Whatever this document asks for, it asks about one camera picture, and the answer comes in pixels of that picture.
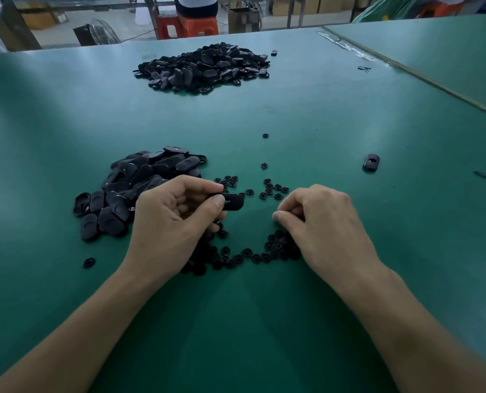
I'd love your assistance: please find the person's right hand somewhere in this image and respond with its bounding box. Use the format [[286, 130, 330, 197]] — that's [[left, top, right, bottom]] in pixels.
[[271, 184, 383, 293]]

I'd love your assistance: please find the person's left hand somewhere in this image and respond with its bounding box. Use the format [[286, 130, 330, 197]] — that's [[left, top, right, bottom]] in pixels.
[[122, 175, 228, 283]]

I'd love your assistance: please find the pile of black shells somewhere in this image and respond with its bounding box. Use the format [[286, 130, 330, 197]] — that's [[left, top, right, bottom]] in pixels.
[[73, 146, 209, 242], [133, 41, 277, 96]]

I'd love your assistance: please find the pile of small black buttons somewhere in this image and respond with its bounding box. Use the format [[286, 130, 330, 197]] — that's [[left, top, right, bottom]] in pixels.
[[181, 176, 303, 277]]

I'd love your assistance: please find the person's left forearm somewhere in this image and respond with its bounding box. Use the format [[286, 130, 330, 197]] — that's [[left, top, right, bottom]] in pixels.
[[0, 258, 166, 393]]

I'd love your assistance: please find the person's right forearm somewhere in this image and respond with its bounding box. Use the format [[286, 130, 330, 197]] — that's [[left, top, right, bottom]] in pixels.
[[341, 266, 486, 393]]

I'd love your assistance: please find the red plastic stool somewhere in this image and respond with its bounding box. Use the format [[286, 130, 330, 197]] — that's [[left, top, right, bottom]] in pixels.
[[417, 1, 464, 19], [180, 16, 220, 38], [155, 14, 184, 40]]

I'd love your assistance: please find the grey floor fan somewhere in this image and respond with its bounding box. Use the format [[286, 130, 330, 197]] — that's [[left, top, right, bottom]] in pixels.
[[73, 19, 121, 46]]

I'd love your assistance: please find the small open cardboard box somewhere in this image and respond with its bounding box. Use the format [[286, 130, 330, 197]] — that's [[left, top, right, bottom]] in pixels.
[[228, 5, 263, 34]]

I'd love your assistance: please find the green striped bag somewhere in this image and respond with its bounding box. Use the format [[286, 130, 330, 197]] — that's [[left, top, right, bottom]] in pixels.
[[353, 0, 428, 23]]

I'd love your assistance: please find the large brown cardboard box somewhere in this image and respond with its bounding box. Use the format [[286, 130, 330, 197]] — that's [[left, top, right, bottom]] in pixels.
[[0, 2, 42, 52]]

